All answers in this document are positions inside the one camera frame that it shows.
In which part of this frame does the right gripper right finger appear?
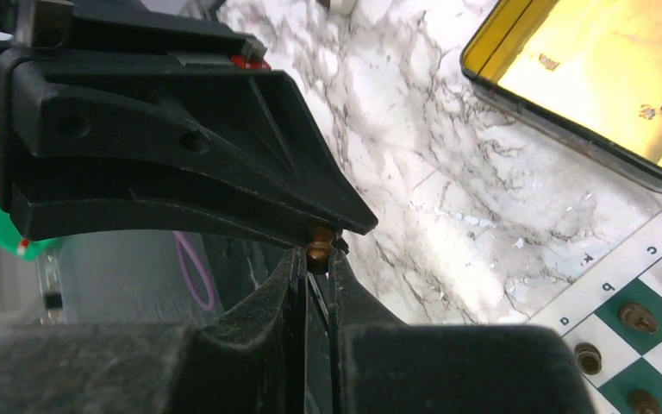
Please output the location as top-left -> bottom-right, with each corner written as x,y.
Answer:
328,251 -> 594,413

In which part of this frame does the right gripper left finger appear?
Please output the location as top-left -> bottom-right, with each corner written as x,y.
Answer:
0,249 -> 306,413

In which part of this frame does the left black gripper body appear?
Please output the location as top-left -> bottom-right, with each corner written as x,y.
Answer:
0,0 -> 269,179

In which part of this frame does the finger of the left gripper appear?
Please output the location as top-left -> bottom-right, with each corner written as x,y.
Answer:
0,45 -> 378,247

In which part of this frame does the dark pawn passed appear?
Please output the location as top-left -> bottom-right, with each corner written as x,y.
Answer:
306,221 -> 342,274

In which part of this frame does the dark knight chess piece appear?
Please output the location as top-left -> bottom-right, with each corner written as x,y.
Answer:
618,302 -> 659,335

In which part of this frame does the tin with dark pieces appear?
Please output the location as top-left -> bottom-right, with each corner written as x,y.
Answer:
460,1 -> 662,192

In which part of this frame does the green white chess board mat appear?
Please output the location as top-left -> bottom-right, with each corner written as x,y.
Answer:
530,212 -> 662,413

